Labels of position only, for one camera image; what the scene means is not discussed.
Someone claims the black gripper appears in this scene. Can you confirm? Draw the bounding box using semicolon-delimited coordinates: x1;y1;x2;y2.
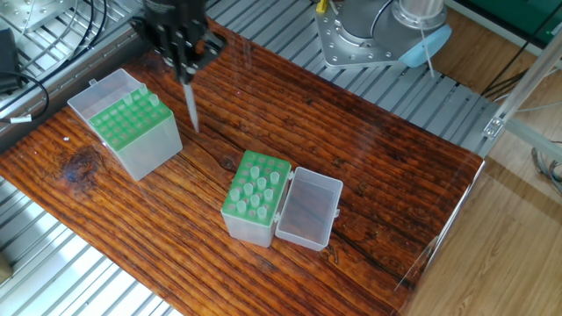
132;0;226;85

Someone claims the translucent tip box green rack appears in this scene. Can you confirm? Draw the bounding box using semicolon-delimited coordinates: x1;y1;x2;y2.
68;69;184;182
220;150;293;249

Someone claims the clear hinged box lid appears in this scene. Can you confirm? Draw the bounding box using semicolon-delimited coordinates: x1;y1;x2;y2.
275;167;344;252
68;69;146;119

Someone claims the glossy wooden board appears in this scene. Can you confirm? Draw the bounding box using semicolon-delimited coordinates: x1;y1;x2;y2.
0;9;488;316

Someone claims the grey metal mount plate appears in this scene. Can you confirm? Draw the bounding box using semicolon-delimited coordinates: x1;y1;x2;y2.
316;7;398;69

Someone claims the black cable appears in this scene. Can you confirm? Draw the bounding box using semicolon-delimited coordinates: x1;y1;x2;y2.
0;0;108;124

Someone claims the aluminium frame corner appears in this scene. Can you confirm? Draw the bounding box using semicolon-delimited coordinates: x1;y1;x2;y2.
481;60;562;163

